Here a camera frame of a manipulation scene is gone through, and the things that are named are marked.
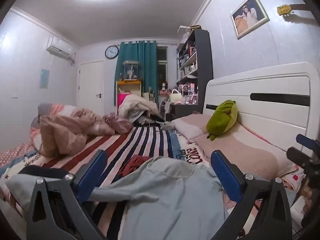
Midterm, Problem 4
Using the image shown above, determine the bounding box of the white air conditioner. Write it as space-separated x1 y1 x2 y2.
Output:
46 36 76 63

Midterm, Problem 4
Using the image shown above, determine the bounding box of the pink crumpled blanket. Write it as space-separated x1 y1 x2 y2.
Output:
37 107 116 158

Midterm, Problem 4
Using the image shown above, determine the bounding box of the dark red garment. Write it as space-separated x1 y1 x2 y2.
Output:
119 155 153 177

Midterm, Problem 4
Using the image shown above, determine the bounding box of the striped printed bedsheet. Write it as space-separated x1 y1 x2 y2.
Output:
0 125 250 240

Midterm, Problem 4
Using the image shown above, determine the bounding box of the round wall clock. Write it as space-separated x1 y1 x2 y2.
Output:
105 45 120 59

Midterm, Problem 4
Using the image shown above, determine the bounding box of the small pink pillow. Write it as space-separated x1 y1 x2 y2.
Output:
172 114 213 141

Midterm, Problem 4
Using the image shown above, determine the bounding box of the white bed headboard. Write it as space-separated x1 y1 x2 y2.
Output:
202 62 320 167

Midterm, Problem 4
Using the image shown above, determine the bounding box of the pink satin cloth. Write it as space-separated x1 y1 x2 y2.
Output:
103 113 133 134

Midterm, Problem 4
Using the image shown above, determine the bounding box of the yellow guitar headstock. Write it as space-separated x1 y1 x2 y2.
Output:
277 3 307 17

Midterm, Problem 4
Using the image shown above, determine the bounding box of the framed portrait picture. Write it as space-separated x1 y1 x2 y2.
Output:
230 0 270 40

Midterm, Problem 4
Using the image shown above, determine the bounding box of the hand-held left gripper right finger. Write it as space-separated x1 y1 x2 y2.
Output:
210 150 293 240

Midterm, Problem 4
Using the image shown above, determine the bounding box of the cream coat pile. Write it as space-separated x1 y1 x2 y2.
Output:
118 94 159 126

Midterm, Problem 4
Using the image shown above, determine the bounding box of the white handbag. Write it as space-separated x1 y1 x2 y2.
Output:
169 89 183 103

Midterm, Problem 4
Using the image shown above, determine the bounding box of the glass display case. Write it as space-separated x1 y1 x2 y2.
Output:
121 60 140 81

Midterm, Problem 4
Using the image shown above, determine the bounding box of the window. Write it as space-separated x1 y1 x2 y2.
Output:
156 46 167 90

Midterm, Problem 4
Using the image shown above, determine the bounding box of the white door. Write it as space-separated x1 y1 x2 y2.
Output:
79 60 105 116

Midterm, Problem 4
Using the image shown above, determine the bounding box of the light blue hoodie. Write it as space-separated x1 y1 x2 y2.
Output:
5 156 233 240

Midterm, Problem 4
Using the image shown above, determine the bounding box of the large pink ribbed pillow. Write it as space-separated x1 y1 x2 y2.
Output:
195 121 299 180

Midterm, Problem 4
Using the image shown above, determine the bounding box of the green plush toy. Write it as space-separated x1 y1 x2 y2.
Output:
206 100 238 141

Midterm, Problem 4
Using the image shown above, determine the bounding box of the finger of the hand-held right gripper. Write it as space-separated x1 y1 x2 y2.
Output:
296 134 320 153
287 147 313 168

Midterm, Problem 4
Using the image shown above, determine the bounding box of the dark bookshelf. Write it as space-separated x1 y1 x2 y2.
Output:
176 29 213 113

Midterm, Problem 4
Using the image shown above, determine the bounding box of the light blue wall poster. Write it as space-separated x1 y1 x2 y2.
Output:
39 69 50 89

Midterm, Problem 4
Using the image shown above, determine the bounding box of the yellow cabinet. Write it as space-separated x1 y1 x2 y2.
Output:
116 79 142 107

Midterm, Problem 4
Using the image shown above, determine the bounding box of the teal curtain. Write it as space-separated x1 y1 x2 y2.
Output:
114 41 158 105

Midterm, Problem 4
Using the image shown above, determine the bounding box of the pink polka dot quilt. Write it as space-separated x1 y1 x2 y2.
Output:
280 166 304 193

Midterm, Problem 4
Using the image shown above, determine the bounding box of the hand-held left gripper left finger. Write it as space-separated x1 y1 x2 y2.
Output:
25 149 108 240

